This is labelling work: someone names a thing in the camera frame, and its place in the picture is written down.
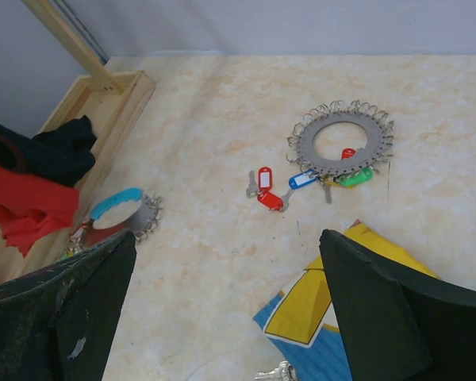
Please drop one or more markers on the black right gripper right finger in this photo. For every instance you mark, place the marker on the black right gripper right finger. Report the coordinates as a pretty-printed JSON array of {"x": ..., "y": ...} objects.
[{"x": 396, "y": 322}]

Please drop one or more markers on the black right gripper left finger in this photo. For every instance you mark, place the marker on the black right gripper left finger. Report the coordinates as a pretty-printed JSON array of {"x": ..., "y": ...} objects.
[{"x": 59, "y": 322}]

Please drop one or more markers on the green key tag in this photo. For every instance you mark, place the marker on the green key tag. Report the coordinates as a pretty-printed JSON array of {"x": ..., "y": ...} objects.
[{"x": 356, "y": 179}]

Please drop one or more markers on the steel key ring disc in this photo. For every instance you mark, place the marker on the steel key ring disc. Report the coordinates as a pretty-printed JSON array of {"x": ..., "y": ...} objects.
[{"x": 316, "y": 142}]

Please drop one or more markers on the yellow blue cartoon cloth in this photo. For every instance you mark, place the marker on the yellow blue cartoon cloth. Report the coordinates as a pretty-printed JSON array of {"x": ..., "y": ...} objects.
[{"x": 301, "y": 323}]

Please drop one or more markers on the loose silver key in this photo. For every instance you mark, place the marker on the loose silver key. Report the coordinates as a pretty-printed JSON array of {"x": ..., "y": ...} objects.
[{"x": 283, "y": 372}]

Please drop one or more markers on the red shirt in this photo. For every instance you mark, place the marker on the red shirt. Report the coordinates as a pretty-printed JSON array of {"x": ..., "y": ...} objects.
[{"x": 32, "y": 208}]

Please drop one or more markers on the yellow key tag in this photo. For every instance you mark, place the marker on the yellow key tag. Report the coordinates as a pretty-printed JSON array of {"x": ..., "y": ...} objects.
[{"x": 331, "y": 182}]

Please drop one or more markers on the dark navy garment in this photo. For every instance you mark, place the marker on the dark navy garment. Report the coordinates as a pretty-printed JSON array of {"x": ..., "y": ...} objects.
[{"x": 62, "y": 155}]

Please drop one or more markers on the red key tag plain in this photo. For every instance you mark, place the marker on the red key tag plain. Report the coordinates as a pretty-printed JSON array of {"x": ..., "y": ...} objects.
[{"x": 270, "y": 200}]

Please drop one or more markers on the red key tag white label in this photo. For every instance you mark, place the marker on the red key tag white label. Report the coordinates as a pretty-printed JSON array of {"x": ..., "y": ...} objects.
[{"x": 265, "y": 179}]

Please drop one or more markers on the wooden clothes rack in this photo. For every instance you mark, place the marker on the wooden clothes rack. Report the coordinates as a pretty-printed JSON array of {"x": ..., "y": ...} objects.
[{"x": 112, "y": 101}]

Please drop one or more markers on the blue handled key ring disc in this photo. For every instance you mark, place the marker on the blue handled key ring disc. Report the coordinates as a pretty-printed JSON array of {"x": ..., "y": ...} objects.
[{"x": 131, "y": 209}]

